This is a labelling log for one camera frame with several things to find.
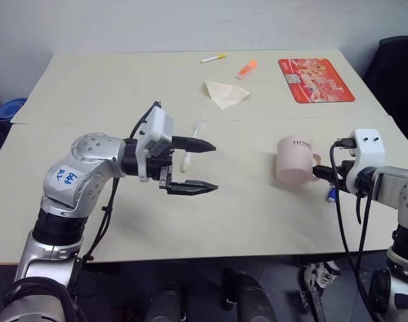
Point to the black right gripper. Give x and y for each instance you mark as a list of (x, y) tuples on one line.
[(343, 172)]

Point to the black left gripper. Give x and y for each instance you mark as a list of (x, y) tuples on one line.
[(158, 166)]

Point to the pink ribbed mug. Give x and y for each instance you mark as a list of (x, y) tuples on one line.
[(293, 161)]

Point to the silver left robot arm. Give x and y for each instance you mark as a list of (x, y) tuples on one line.
[(90, 151)]

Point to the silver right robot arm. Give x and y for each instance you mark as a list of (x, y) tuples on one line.
[(397, 182)]

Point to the white toothbrush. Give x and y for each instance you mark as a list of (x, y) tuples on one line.
[(186, 162)]

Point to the small blue white object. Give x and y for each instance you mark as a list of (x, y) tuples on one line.
[(331, 195)]

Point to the crumpled beige tissue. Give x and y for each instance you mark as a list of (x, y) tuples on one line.
[(225, 93)]

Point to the red printed mouse pad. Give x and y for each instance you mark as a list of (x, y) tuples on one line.
[(315, 80)]

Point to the black white sneaker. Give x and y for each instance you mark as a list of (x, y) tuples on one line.
[(319, 273)]

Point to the white marker with yellow cap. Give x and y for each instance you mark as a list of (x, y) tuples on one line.
[(212, 59)]

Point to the orange highlighter pen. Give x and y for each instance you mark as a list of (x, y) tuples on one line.
[(247, 69)]

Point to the black chair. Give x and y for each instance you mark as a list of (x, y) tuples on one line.
[(397, 77)]

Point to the white label with blue writing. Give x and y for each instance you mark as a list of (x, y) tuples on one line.
[(63, 177)]

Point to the dark rounded shape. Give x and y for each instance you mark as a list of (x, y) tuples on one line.
[(247, 295), (166, 302)]

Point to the blue plastic bowl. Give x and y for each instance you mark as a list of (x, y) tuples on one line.
[(10, 109)]

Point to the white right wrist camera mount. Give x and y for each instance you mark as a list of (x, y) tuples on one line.
[(368, 151)]

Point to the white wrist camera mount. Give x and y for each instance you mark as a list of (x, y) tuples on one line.
[(368, 151), (155, 125)]

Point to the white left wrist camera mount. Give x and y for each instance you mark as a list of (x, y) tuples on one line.
[(155, 125)]

